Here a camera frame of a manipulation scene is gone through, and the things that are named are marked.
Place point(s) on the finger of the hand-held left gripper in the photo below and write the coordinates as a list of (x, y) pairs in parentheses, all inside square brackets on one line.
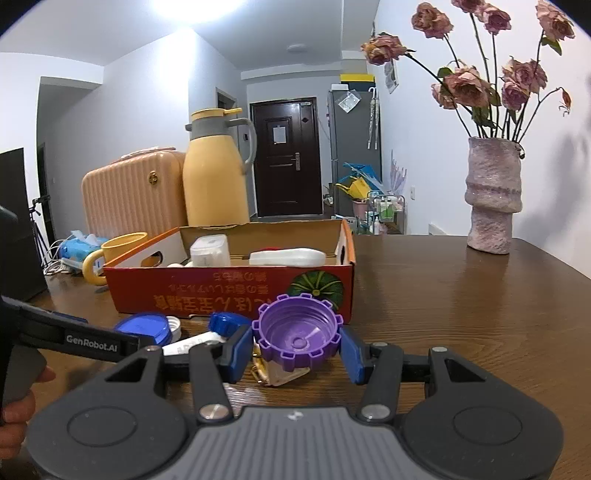
[(69, 317), (134, 346)]

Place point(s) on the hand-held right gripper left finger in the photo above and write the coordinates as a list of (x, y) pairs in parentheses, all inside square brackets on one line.
[(238, 353)]

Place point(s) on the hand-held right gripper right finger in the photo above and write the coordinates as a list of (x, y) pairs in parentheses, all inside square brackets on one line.
[(353, 357)]

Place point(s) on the blue round lid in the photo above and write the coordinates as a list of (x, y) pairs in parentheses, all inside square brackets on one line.
[(141, 325)]

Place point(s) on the white tube with blue cap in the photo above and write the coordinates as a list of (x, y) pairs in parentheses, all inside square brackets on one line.
[(194, 344)]

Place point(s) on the beige cube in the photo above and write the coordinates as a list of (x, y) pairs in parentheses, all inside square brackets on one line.
[(281, 376)]

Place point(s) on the purple toothed bottle cap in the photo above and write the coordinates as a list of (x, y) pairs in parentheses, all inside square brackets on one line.
[(295, 332)]

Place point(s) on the red printed cardboard box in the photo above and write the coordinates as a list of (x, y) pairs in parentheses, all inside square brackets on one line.
[(207, 290)]

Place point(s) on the clear cotton swab box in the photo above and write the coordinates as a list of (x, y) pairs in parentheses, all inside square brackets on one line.
[(210, 251)]

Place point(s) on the white red lint brush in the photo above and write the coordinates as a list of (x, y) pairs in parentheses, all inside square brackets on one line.
[(291, 258)]

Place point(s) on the person's left hand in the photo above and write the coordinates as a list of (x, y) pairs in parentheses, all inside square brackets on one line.
[(18, 413)]

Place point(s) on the blue tissue pack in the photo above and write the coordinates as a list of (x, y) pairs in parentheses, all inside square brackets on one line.
[(81, 247)]

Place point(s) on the yellow mug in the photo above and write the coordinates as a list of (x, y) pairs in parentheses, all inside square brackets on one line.
[(120, 247)]

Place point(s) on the black tripod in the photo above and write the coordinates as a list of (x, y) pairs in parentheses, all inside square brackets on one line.
[(39, 230)]

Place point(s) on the orange ribbed suitcase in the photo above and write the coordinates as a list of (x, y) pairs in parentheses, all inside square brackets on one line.
[(131, 198)]

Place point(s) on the pink bucket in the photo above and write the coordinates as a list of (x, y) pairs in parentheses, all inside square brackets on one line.
[(360, 207)]

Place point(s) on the black paper bag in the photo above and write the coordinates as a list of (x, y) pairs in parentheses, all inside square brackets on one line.
[(11, 175)]

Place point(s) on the yellow watering can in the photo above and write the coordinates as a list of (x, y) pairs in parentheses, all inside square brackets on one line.
[(356, 189)]

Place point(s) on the yellow thermos jug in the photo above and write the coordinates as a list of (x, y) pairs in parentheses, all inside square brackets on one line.
[(214, 184)]

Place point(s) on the dark brown entrance door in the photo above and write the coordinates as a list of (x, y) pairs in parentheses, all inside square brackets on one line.
[(286, 184)]

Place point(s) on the blue folding rack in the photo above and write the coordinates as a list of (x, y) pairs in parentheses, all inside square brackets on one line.
[(364, 171)]

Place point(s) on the pink textured vase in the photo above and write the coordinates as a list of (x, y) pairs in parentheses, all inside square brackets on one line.
[(491, 198)]

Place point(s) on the grey fridge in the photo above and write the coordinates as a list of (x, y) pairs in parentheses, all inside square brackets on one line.
[(353, 138)]

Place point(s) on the paper sheet on door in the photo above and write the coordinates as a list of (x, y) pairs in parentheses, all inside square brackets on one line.
[(279, 134)]

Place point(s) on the hanging folded umbrellas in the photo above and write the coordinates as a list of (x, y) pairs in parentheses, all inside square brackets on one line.
[(374, 120)]

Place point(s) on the clear plastic bag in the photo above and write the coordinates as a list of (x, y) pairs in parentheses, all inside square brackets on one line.
[(349, 101)]

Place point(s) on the yellow black box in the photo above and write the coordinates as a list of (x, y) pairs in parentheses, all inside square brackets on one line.
[(358, 79)]

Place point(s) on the bunch of dried roses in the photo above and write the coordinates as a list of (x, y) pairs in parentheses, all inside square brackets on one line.
[(466, 85)]

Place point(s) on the small round ceiling lamp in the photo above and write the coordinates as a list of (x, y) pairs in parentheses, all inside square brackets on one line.
[(297, 48)]

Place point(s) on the bright ceiling light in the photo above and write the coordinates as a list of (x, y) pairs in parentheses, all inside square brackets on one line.
[(198, 9)]

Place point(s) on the white wall box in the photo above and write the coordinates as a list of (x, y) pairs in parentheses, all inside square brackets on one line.
[(436, 229)]

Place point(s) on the purple wall sticker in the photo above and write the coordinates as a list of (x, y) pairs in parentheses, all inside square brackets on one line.
[(398, 173)]

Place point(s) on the grey side door frame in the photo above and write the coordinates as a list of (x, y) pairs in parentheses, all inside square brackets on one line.
[(226, 99)]

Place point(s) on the wall poster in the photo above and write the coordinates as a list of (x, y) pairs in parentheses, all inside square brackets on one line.
[(391, 77)]

